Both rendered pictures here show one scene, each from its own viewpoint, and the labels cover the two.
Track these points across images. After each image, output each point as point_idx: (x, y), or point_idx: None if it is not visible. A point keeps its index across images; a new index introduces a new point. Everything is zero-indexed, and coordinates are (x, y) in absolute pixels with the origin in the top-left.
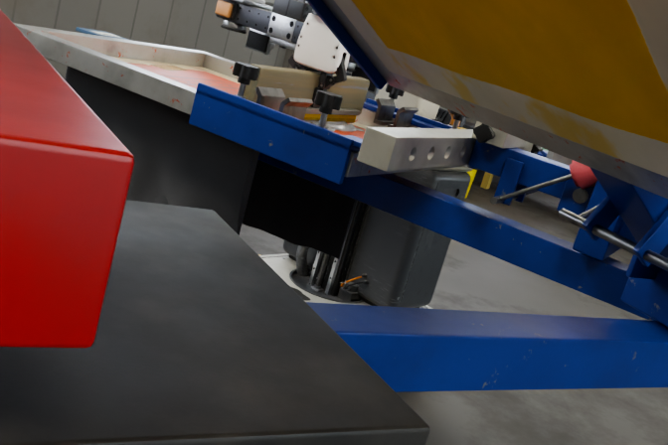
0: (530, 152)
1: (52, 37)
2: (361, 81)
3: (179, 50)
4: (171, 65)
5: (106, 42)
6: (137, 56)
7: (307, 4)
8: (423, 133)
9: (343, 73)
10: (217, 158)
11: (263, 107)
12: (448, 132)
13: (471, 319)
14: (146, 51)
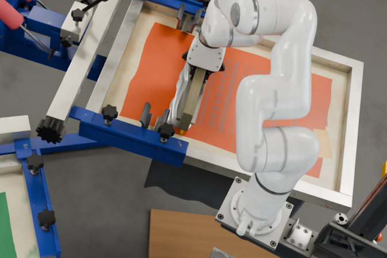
0: (56, 26)
1: (333, 54)
2: (185, 103)
3: (342, 164)
4: (332, 158)
5: (347, 107)
6: (342, 135)
7: (324, 227)
8: None
9: (184, 52)
10: None
11: None
12: (103, 12)
13: None
14: (343, 139)
